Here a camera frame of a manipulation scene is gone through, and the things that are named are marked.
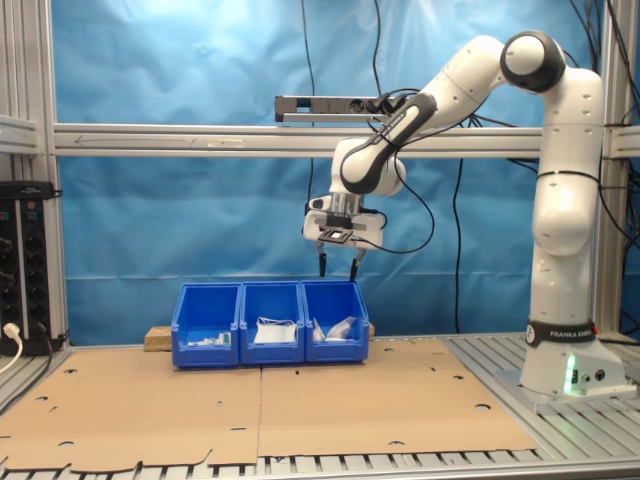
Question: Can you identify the white gauze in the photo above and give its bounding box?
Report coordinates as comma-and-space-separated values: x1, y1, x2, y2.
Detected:
324, 315, 361, 343

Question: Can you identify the stack of pale blue masks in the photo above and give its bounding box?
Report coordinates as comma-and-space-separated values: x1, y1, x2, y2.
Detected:
253, 316, 301, 346

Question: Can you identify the blue bin with white packets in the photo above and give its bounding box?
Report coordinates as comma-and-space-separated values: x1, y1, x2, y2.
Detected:
299, 279, 372, 364

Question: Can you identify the blue bin with masks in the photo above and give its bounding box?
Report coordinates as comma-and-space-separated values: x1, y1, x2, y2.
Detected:
238, 281, 307, 367

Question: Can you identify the brown cardboard sheet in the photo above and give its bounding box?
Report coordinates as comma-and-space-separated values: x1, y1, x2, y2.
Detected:
0, 344, 264, 474
256, 338, 542, 459

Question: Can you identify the blue bin with green-item packets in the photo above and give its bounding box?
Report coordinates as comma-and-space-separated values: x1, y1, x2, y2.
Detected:
170, 283, 245, 371

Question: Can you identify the long aluminium beam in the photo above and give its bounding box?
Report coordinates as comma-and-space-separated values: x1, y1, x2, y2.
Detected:
51, 121, 640, 161

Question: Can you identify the black socket tower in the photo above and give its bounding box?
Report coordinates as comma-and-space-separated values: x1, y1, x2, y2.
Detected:
0, 180, 64, 357

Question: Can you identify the short aluminium side beam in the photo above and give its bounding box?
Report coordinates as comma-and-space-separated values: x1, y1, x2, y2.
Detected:
0, 114, 57, 154

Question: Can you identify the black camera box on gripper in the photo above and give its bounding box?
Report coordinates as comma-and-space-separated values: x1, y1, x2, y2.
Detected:
315, 213, 358, 246

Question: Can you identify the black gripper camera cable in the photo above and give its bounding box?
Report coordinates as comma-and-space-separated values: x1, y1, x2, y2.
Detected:
358, 163, 436, 254

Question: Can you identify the black hanging cable with plug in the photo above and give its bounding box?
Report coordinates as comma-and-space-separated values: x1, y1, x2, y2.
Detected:
298, 0, 317, 237

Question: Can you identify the aluminium frame post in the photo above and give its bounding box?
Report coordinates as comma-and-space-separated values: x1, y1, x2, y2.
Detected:
594, 0, 640, 347
0, 0, 69, 349

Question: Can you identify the black plug with cable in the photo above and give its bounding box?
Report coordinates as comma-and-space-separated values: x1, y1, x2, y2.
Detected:
32, 321, 55, 382

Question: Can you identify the white plug with cable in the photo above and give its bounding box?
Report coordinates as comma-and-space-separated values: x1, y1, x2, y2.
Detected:
0, 321, 26, 375

